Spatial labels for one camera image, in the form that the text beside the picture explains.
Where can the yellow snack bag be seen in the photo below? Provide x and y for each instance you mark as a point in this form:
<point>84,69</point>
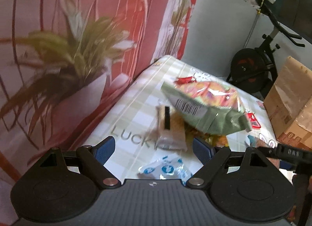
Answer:
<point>213,139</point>

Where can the beige cracker packet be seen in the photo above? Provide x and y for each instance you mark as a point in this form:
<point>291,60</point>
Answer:
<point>171,133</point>

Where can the black exercise bike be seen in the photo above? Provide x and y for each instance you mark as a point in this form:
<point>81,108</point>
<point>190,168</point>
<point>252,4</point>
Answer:
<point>254,69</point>

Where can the checked bunny tablecloth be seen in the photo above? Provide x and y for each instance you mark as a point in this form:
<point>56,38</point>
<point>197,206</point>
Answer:
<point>132,121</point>

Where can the green chip bag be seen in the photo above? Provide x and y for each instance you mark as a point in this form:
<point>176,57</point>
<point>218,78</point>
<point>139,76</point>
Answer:
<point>208,106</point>

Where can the printed red backdrop cloth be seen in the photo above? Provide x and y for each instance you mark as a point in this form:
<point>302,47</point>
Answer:
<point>64,64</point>

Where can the red snack packet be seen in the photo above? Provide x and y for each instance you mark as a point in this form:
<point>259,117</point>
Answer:
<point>184,80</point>
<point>253,120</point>

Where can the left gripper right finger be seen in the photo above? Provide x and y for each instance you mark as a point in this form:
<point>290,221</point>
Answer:
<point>213,159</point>

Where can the blue white snack packet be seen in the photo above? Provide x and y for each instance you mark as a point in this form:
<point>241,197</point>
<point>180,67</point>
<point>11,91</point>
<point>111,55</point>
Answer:
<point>169,167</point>

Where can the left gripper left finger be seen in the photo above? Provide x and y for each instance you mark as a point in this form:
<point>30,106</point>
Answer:
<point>91,160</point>

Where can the brown cardboard box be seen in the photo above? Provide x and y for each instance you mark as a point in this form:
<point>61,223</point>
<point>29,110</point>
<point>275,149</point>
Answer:
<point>288,105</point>

